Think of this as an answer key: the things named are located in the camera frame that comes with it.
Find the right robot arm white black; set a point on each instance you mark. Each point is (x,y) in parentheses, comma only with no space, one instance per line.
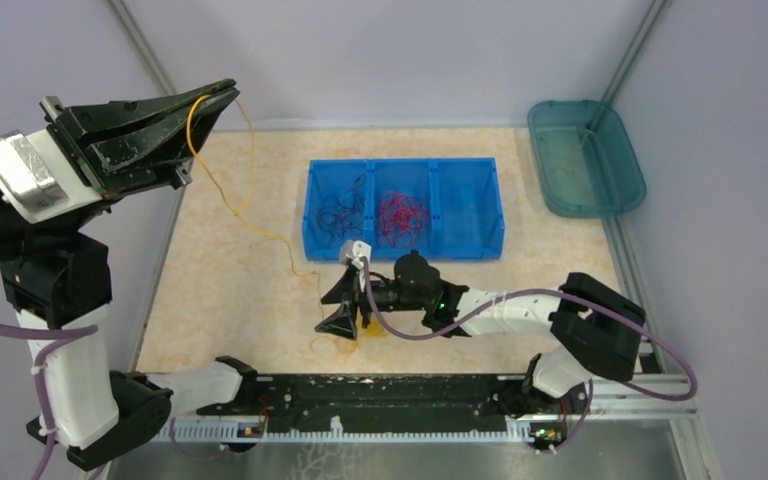
(598,330)

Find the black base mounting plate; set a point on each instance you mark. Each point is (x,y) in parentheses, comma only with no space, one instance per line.
(397,404)

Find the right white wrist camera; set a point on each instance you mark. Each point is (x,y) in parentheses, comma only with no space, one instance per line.
(355,256)

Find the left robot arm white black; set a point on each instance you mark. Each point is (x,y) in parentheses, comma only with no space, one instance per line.
(58,281)

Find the blue three-compartment plastic bin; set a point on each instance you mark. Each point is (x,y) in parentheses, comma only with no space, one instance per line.
(447,209)

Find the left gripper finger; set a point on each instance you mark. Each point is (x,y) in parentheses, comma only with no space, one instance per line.
(141,161)
(116,119)

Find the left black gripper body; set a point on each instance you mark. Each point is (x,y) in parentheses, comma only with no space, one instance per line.
(80,156)

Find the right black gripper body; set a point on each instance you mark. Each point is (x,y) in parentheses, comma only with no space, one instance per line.
(388,298)

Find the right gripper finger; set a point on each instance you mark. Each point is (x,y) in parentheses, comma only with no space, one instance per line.
(341,323)
(345,286)

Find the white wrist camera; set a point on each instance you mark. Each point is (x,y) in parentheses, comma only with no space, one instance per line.
(38,180)
(355,256)

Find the teal translucent plastic tub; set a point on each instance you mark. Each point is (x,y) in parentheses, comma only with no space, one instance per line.
(586,164)

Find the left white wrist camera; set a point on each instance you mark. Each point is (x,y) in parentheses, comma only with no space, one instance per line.
(38,180)

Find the white cable duct strip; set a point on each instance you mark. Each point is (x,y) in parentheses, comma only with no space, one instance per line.
(234,430)

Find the aluminium frame rail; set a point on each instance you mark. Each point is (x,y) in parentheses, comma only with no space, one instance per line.
(649,397)

